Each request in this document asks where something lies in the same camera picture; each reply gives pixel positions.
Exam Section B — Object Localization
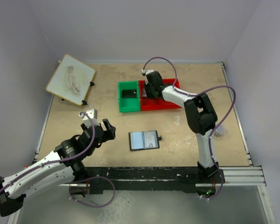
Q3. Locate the black card in green bin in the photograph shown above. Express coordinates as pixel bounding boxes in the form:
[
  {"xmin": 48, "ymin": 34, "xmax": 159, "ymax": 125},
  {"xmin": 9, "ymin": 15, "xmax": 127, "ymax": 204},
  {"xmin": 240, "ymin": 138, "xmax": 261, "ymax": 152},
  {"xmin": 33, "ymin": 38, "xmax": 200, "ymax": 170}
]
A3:
[{"xmin": 121, "ymin": 89, "xmax": 137, "ymax": 98}]

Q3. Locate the red plastic bin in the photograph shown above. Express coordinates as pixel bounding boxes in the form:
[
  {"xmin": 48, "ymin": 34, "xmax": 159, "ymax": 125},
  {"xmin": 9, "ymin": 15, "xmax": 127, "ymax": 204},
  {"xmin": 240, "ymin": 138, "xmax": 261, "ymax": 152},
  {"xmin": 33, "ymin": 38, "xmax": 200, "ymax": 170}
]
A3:
[
  {"xmin": 138, "ymin": 80, "xmax": 158, "ymax": 111},
  {"xmin": 157, "ymin": 78, "xmax": 181, "ymax": 110}
]

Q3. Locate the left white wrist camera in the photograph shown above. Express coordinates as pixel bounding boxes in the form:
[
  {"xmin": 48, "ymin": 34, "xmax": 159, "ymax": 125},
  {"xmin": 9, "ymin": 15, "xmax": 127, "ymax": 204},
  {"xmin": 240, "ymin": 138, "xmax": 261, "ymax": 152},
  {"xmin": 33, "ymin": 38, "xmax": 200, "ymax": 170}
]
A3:
[{"xmin": 79, "ymin": 109, "xmax": 99, "ymax": 126}]

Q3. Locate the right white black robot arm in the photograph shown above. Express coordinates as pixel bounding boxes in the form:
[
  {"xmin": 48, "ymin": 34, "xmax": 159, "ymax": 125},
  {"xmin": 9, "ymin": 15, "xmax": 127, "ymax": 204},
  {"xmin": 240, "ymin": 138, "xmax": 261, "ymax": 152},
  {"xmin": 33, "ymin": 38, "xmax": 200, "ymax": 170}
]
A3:
[{"xmin": 141, "ymin": 70, "xmax": 219, "ymax": 182}]

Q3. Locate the right red plastic bin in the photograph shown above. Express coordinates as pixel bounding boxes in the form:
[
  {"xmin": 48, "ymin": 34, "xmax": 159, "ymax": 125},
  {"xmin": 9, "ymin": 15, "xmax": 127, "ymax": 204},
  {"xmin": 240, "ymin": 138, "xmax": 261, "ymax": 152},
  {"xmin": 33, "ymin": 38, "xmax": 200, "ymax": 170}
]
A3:
[{"xmin": 157, "ymin": 78, "xmax": 181, "ymax": 110}]

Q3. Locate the middle red plastic bin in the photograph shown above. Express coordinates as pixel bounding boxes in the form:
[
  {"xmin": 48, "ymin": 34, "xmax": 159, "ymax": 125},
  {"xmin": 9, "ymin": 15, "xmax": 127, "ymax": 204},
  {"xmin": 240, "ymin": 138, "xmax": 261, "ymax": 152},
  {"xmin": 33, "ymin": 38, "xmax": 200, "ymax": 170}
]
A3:
[{"xmin": 138, "ymin": 80, "xmax": 158, "ymax": 111}]

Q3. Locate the black card holder wallet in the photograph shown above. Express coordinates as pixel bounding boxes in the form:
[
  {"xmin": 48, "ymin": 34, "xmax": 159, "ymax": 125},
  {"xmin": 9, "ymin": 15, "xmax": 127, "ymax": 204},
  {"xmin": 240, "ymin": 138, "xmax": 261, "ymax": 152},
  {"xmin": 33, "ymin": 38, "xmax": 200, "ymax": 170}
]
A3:
[{"xmin": 128, "ymin": 130, "xmax": 162, "ymax": 151}]

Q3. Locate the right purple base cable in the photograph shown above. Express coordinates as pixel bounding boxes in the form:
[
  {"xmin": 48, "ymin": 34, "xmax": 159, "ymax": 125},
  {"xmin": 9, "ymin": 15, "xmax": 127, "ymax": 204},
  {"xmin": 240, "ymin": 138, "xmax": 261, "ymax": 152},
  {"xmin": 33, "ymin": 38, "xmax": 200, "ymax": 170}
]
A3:
[{"xmin": 199, "ymin": 168, "xmax": 225, "ymax": 201}]

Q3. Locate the small whiteboard with wooden frame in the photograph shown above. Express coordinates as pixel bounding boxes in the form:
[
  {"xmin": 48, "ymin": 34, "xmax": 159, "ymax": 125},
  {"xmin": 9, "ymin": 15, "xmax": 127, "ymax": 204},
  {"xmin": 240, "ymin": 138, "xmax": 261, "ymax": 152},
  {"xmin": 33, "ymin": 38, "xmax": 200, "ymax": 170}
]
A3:
[{"xmin": 46, "ymin": 54, "xmax": 96, "ymax": 106}]

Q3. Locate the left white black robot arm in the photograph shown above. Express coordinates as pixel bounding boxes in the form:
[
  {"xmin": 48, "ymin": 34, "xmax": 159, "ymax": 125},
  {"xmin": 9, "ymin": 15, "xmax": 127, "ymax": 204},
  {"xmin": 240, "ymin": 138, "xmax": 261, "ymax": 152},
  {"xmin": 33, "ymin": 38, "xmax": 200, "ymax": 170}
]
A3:
[{"xmin": 0, "ymin": 119, "xmax": 116, "ymax": 217}]

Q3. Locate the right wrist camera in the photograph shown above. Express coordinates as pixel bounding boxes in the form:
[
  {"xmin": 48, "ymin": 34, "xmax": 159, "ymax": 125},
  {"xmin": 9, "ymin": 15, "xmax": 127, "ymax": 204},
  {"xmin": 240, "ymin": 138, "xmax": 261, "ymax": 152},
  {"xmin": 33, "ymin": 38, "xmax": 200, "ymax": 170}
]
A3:
[{"xmin": 141, "ymin": 69, "xmax": 154, "ymax": 76}]

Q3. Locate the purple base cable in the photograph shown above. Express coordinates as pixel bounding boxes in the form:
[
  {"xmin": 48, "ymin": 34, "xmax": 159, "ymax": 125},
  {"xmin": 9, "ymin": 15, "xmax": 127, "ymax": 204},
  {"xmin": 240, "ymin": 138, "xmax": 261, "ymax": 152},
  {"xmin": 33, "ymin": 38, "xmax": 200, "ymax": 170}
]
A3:
[
  {"xmin": 199, "ymin": 168, "xmax": 225, "ymax": 201},
  {"xmin": 68, "ymin": 175, "xmax": 116, "ymax": 208}
]

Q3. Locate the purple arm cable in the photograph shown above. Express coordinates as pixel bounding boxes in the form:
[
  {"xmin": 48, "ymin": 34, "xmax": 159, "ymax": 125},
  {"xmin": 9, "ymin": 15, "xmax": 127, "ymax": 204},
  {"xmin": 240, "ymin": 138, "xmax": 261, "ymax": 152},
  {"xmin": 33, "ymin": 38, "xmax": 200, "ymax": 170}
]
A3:
[
  {"xmin": 141, "ymin": 56, "xmax": 238, "ymax": 164},
  {"xmin": 0, "ymin": 112, "xmax": 96, "ymax": 213}
]

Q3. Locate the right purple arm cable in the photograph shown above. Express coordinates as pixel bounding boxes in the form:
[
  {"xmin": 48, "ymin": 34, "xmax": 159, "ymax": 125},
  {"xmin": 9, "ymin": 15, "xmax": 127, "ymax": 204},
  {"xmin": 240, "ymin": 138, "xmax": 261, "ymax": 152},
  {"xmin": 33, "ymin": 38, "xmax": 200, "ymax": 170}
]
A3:
[{"xmin": 141, "ymin": 56, "xmax": 238, "ymax": 164}]

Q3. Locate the green plastic bin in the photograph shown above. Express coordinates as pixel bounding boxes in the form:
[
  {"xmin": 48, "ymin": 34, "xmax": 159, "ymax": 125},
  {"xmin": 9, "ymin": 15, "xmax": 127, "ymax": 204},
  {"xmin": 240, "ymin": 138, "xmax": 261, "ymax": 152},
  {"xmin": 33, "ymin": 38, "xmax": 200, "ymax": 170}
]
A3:
[{"xmin": 118, "ymin": 81, "xmax": 140, "ymax": 113}]

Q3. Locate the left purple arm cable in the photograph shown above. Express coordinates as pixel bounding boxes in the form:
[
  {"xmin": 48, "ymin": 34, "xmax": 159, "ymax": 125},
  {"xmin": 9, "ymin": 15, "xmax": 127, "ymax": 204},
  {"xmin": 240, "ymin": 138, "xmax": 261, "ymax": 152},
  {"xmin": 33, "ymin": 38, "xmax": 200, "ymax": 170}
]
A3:
[{"xmin": 0, "ymin": 112, "xmax": 96, "ymax": 213}]

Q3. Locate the aluminium frame rail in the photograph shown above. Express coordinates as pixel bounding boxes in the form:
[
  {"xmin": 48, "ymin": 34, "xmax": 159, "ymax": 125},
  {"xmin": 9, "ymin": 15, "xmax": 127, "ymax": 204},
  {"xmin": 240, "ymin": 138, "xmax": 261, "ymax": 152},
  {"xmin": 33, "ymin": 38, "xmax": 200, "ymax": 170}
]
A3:
[{"xmin": 75, "ymin": 167, "xmax": 266, "ymax": 190}]

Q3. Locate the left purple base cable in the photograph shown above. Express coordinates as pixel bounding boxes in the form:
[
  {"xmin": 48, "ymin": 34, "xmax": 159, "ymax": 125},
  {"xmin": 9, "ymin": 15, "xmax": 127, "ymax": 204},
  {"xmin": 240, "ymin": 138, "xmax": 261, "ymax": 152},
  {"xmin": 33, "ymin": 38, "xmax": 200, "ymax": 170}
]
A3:
[{"xmin": 68, "ymin": 175, "xmax": 116, "ymax": 208}]

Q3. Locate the silver card in red bin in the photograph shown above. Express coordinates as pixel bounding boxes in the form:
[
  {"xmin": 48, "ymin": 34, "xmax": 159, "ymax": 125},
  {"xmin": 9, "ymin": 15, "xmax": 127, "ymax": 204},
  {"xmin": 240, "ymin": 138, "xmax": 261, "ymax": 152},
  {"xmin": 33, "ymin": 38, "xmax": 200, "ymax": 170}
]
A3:
[{"xmin": 141, "ymin": 88, "xmax": 147, "ymax": 98}]

